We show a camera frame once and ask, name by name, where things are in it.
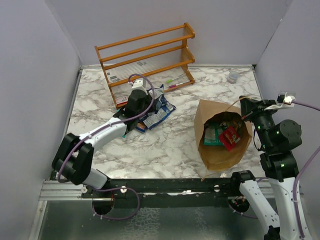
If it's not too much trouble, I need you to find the brown paper bag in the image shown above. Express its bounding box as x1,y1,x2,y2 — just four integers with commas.
194,99,253,177

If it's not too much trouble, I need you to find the wooden three-tier rack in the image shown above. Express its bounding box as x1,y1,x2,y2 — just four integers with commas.
95,22,196,108

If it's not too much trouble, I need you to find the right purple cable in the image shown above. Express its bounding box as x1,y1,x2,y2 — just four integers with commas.
291,99,320,240

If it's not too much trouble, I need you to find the small clear plastic jar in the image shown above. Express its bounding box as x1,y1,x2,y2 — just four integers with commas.
227,70,240,84

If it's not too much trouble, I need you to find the red snack packet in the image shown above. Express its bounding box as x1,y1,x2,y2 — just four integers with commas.
218,126,241,152

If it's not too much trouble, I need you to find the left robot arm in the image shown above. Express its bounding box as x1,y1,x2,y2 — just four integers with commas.
51,89,155,198

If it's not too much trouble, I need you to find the blue Burts chips bag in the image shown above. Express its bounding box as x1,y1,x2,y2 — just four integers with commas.
135,115,148,133

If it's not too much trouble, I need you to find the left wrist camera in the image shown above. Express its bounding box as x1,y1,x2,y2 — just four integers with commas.
129,78,147,92

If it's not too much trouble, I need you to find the purple capped marker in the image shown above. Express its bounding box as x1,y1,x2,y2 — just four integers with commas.
169,82,188,89

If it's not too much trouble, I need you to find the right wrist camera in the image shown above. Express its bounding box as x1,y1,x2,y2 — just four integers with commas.
264,91,296,111

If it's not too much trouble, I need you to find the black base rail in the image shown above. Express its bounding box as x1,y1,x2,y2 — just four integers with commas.
82,171,256,208

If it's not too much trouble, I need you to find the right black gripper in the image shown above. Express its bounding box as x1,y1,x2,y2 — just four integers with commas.
240,94,280,149

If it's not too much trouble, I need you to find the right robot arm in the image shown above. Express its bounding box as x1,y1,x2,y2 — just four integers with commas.
229,92,320,240

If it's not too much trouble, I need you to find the blue white snack bag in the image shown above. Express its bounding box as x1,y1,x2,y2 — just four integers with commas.
141,84,176,130

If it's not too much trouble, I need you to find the green snack packet in bag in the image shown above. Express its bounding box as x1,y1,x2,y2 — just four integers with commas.
203,121,226,146

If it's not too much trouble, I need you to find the green capped marker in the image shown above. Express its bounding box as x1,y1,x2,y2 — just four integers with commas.
166,73,185,84

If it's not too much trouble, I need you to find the red white staple box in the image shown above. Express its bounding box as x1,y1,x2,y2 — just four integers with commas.
115,96,128,105

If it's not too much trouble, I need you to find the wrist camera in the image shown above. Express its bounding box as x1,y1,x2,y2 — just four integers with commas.
129,78,147,92
264,91,296,111

